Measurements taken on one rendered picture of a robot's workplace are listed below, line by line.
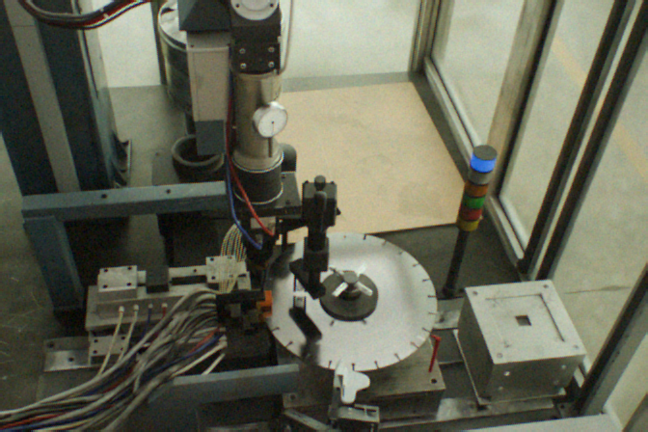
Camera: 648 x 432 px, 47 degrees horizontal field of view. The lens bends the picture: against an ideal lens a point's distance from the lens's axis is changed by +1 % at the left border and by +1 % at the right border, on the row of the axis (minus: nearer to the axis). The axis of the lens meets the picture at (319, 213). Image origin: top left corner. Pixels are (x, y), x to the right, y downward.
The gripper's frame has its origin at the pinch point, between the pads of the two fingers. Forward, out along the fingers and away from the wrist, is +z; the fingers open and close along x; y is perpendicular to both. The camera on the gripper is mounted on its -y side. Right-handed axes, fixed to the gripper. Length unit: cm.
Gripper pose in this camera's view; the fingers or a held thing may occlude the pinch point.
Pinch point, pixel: (334, 396)
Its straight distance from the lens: 133.2
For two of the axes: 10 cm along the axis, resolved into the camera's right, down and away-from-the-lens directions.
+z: 0.6, -2.1, 9.8
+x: 1.1, -9.7, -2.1
